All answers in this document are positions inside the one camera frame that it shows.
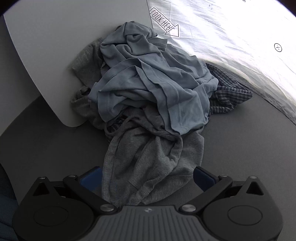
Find grey sweatshirt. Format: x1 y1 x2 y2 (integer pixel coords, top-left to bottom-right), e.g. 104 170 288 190
71 39 204 207

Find light blue t-shirt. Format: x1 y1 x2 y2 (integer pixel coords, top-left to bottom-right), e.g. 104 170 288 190
88 22 218 135

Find blue plaid shirt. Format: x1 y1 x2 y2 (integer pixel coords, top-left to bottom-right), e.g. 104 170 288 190
206 63 253 115

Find white printed plastic curtain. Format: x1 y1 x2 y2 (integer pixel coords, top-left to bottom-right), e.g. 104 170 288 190
148 1 295 121

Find white board panel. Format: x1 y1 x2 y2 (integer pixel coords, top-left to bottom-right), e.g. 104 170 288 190
4 1 152 127

